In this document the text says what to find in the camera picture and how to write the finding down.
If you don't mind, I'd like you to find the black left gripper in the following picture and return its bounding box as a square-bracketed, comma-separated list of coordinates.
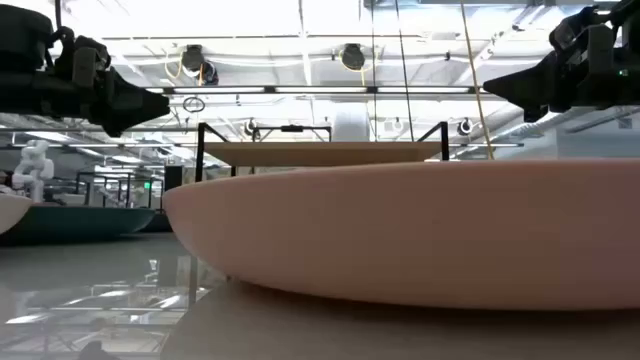
[0, 67, 172, 139]

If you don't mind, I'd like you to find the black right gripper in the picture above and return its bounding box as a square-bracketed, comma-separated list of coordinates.
[483, 49, 640, 124]

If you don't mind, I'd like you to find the teal plate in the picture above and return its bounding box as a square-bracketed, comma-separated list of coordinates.
[0, 204, 157, 247]

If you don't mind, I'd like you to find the large pale pink plate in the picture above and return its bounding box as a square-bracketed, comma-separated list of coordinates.
[162, 158, 640, 311]

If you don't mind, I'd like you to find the black speaker cabinet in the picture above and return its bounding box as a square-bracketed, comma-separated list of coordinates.
[163, 164, 184, 206]

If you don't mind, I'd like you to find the white humanoid robot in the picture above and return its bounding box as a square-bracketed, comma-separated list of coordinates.
[10, 139, 55, 204]

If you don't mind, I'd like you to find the long ceiling light bar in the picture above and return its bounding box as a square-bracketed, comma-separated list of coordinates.
[144, 84, 501, 96]

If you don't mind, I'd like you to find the black hanging ring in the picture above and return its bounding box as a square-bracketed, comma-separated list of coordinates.
[181, 95, 207, 114]

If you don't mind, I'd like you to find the yellow hanging cable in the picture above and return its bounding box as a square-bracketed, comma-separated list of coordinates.
[458, 0, 496, 162]

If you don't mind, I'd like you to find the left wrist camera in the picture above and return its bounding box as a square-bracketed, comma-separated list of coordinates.
[52, 27, 112, 90]

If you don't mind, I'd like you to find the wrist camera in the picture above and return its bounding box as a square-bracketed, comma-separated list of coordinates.
[52, 27, 112, 90]
[548, 5, 617, 66]

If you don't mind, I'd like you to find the black metal table frame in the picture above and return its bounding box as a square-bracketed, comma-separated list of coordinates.
[74, 171, 166, 209]

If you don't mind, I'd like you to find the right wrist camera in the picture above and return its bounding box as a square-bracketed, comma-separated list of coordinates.
[548, 5, 617, 66]

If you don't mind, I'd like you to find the black ceiling cable reel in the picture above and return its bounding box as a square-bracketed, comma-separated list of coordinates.
[339, 42, 367, 72]
[179, 43, 207, 74]

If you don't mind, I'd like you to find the thin black hanging cable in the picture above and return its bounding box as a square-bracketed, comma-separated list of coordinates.
[369, 0, 378, 144]

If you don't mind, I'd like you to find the black metal gantry frame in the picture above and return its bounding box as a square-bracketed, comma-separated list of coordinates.
[251, 123, 334, 175]

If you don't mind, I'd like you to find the wooden shelf with black frame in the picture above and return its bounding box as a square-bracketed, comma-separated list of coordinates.
[194, 121, 450, 184]

